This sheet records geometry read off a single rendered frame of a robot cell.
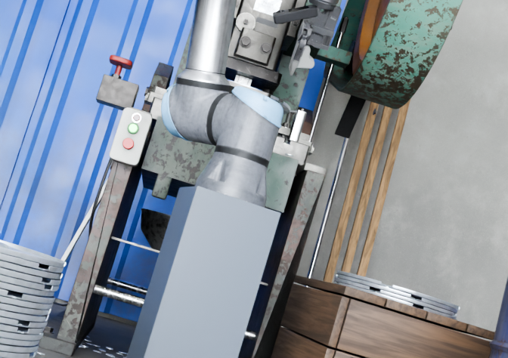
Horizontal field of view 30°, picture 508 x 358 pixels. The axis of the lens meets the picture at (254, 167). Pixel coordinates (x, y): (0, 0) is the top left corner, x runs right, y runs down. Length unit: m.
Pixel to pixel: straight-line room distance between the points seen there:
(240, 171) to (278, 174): 0.61
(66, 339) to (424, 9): 1.24
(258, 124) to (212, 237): 0.25
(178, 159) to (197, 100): 0.51
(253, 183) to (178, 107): 0.25
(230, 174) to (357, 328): 0.42
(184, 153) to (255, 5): 0.51
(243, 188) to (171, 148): 0.62
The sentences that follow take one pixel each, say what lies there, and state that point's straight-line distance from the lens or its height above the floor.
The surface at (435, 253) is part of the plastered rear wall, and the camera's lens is 4.04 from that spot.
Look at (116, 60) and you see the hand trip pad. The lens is 2.50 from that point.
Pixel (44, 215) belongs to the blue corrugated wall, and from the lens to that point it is 3.86.
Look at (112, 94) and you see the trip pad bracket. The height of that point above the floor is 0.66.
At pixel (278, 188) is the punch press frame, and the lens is 2.50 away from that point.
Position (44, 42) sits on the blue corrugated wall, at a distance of 3.95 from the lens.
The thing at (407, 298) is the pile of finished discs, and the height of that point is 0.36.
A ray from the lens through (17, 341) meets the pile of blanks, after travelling 1.31.
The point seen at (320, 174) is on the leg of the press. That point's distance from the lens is 2.46.
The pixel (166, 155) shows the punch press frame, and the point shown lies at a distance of 2.49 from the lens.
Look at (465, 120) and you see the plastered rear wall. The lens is 4.12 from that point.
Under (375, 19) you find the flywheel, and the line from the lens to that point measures 3.16.
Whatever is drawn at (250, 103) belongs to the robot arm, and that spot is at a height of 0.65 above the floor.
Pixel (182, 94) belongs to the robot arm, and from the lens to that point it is 2.01.
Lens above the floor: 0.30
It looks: 7 degrees up
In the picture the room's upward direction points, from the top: 17 degrees clockwise
